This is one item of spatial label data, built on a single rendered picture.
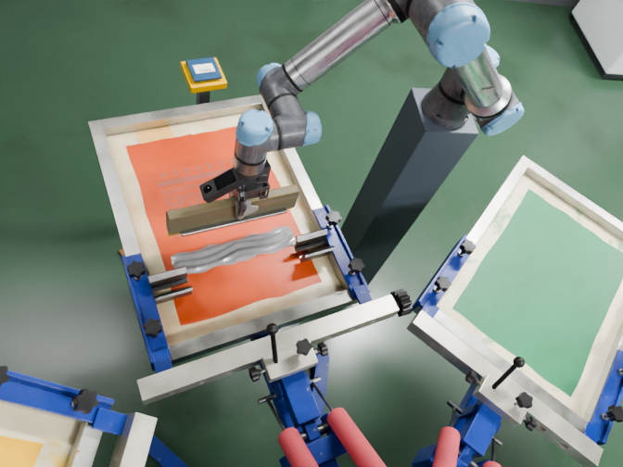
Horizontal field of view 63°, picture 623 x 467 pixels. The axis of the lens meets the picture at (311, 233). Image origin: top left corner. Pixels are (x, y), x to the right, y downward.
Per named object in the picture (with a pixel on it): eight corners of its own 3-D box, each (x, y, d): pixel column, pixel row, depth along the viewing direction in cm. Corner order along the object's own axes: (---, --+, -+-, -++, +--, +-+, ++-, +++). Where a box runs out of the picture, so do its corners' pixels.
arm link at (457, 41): (503, 82, 145) (449, -42, 99) (531, 121, 139) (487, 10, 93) (465, 107, 149) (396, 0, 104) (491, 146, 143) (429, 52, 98)
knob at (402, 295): (377, 300, 146) (386, 289, 140) (395, 294, 148) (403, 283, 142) (389, 323, 143) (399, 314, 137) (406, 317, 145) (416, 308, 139)
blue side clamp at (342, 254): (309, 220, 159) (313, 208, 153) (323, 216, 161) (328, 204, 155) (348, 306, 148) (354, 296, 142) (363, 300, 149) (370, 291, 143)
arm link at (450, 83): (465, 69, 155) (488, 32, 143) (488, 102, 149) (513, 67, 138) (432, 74, 150) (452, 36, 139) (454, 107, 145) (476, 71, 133)
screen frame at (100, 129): (90, 129, 158) (87, 120, 155) (266, 101, 179) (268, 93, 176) (157, 370, 127) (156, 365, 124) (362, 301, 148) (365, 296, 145)
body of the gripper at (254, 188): (267, 200, 132) (273, 172, 122) (235, 208, 129) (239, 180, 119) (257, 176, 135) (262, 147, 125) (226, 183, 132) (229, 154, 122)
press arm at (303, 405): (269, 361, 130) (272, 355, 125) (291, 353, 132) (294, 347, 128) (294, 428, 123) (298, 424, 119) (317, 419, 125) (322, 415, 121)
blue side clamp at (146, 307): (123, 267, 140) (120, 256, 134) (142, 262, 141) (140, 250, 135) (152, 371, 128) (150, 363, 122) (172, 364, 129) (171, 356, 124)
